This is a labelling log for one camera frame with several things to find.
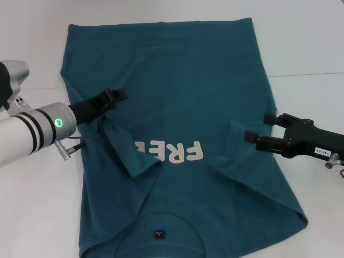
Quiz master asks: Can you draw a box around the left arm plug with cable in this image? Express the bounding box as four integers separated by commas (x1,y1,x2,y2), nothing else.
54,136,90,161

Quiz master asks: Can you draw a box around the teal blue printed t-shirt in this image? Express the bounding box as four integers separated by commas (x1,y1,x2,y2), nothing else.
60,17,309,258

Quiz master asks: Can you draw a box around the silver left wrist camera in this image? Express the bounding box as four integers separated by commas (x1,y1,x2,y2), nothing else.
0,60,31,113

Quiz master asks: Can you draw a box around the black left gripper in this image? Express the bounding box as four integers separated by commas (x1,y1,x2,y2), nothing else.
67,88,128,126

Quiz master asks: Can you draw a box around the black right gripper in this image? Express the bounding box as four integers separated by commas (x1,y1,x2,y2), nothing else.
244,113,344,160

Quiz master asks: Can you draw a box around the arm plug with cable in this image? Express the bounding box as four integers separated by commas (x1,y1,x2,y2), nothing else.
54,136,90,161
325,152,344,178

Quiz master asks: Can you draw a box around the right arm plug with cable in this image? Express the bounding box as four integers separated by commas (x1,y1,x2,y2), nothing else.
325,152,344,178

